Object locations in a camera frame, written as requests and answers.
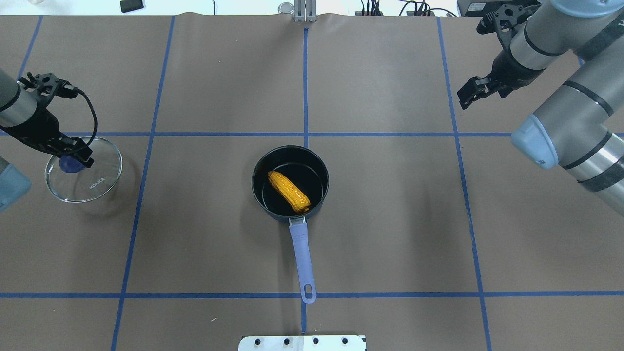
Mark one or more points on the glass pot lid blue knob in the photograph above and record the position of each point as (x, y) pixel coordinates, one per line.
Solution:
(72, 182)

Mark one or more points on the black laptop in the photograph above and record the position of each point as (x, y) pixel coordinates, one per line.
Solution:
(478, 8)

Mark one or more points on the white camera stand column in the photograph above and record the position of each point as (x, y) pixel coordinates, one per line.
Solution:
(303, 343)

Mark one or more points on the dark blue pot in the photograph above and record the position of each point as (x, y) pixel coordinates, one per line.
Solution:
(308, 172)

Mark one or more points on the black phone on table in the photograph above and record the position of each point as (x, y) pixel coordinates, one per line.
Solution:
(128, 6)

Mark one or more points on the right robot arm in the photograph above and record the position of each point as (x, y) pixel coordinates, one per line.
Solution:
(568, 129)

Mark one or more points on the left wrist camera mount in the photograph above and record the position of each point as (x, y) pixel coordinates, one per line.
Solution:
(45, 87)

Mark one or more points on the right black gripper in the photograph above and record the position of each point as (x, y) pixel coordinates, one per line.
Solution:
(508, 68)

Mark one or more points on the orange black power strip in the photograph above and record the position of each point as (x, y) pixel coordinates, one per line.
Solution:
(439, 8)

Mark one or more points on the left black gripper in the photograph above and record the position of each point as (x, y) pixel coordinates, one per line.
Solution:
(33, 126)

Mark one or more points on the aluminium frame post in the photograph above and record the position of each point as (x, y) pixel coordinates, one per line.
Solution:
(305, 11)

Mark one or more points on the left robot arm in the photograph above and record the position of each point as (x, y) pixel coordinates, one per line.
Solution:
(25, 117)

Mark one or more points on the yellow toy corn cob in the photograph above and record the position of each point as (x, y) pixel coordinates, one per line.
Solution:
(296, 199)

